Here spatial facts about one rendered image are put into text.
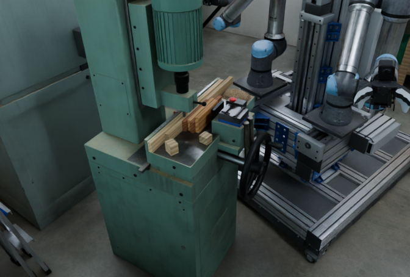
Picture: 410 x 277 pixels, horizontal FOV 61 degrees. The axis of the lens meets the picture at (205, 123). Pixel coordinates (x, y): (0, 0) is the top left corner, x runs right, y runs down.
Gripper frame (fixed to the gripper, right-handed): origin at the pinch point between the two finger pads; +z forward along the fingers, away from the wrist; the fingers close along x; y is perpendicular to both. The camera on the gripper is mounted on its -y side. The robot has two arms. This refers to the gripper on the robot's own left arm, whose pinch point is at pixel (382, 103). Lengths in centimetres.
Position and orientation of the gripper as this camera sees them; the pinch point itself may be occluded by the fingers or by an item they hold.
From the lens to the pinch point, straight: 112.1
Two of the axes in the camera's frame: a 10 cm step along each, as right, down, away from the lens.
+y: 1.4, 8.5, 5.1
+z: -4.2, 5.2, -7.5
